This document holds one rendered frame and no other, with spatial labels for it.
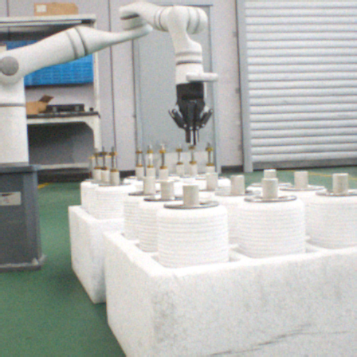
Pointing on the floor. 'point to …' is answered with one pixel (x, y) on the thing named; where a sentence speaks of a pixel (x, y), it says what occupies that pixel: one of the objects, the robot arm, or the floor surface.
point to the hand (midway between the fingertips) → (192, 138)
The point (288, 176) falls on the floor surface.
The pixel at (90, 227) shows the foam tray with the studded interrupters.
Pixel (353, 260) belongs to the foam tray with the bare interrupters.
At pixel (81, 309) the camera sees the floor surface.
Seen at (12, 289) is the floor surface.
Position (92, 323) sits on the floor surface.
